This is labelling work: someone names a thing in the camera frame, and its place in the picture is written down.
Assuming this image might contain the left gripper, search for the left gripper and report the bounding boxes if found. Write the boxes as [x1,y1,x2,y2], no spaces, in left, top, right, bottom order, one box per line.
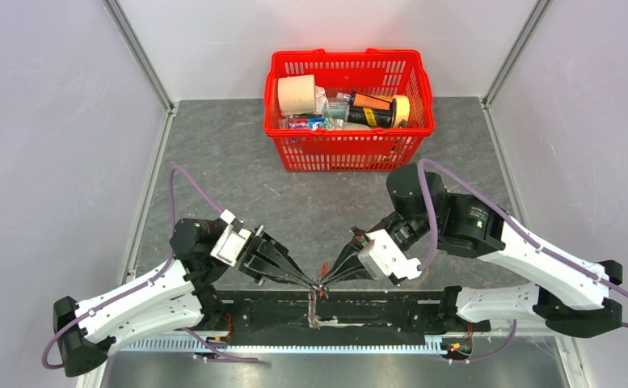
[235,225,318,289]

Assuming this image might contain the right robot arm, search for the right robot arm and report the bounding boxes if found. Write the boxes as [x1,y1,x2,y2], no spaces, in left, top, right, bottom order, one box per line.
[320,163,622,339]

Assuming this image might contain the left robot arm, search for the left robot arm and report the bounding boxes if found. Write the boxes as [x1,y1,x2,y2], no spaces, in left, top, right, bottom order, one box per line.
[49,210,321,377]

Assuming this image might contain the snack packets in basket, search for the snack packets in basket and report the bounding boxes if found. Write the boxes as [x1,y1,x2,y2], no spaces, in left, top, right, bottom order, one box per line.
[279,86,352,130]

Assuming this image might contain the red plastic basket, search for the red plastic basket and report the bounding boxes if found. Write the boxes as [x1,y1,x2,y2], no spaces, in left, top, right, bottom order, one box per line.
[263,48,436,171]

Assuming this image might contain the yellow masking tape roll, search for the yellow masking tape roll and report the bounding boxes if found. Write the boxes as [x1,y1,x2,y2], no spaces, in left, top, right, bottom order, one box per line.
[391,95,411,128]

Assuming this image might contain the beige paper roll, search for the beige paper roll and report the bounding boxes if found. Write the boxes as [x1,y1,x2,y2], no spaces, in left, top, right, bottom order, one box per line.
[276,74,317,116]

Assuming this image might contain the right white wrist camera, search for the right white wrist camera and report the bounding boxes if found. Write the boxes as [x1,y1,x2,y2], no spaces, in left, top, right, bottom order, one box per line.
[357,230,422,286]

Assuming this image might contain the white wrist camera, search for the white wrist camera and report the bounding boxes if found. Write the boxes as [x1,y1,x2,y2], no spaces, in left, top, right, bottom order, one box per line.
[357,230,422,286]
[210,210,253,268]

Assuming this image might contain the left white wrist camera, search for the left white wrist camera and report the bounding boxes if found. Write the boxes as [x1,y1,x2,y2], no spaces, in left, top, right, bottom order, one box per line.
[210,210,253,268]

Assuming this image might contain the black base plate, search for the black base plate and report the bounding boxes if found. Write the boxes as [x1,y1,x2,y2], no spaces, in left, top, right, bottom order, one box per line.
[192,289,491,347]

